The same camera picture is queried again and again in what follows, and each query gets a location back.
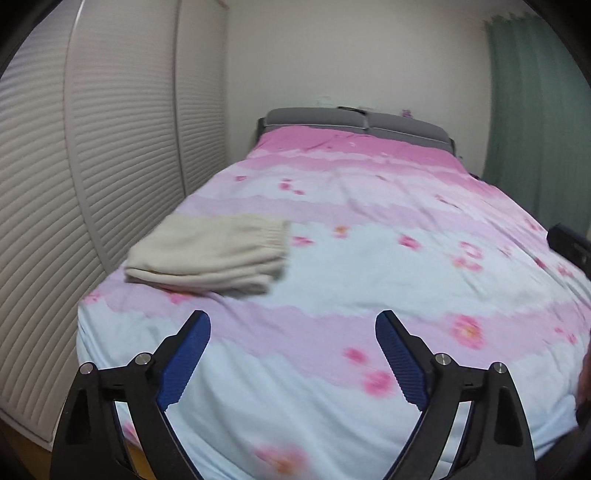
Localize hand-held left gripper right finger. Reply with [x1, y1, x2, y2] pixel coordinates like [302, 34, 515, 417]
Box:
[375, 310, 536, 480]

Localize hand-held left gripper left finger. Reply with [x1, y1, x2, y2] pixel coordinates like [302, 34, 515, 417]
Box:
[51, 310, 212, 480]

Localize cream fleece pants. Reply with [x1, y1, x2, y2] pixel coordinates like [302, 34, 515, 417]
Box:
[124, 213, 293, 296]

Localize pink floral blanket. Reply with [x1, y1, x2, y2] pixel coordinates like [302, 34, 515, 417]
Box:
[76, 126, 591, 480]

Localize green curtain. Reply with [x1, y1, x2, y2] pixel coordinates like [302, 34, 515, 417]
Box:
[482, 14, 591, 232]

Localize white louvered closet door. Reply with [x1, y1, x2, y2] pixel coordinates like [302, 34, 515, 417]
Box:
[0, 14, 108, 446]
[175, 0, 230, 197]
[67, 0, 186, 275]

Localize grey padded headboard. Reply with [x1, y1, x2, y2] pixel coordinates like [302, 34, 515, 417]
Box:
[254, 107, 458, 160]

